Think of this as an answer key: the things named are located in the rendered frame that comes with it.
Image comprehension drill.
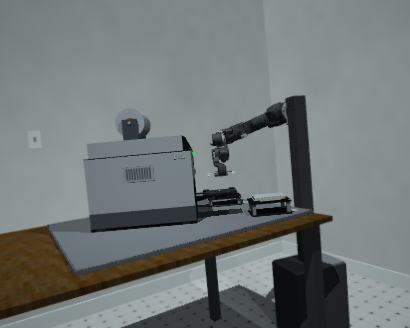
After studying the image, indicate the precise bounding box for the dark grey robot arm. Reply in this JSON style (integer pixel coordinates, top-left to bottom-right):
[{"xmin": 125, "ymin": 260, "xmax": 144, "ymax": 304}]
[{"xmin": 210, "ymin": 98, "xmax": 288, "ymax": 148}]

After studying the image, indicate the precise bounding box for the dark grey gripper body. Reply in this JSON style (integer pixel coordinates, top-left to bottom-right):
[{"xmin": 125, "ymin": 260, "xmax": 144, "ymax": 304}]
[{"xmin": 212, "ymin": 135, "xmax": 229, "ymax": 163}]

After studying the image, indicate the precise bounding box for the grey cylinder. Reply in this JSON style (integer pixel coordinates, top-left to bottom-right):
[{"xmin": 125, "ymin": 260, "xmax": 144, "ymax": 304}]
[{"xmin": 115, "ymin": 108, "xmax": 151, "ymax": 138}]

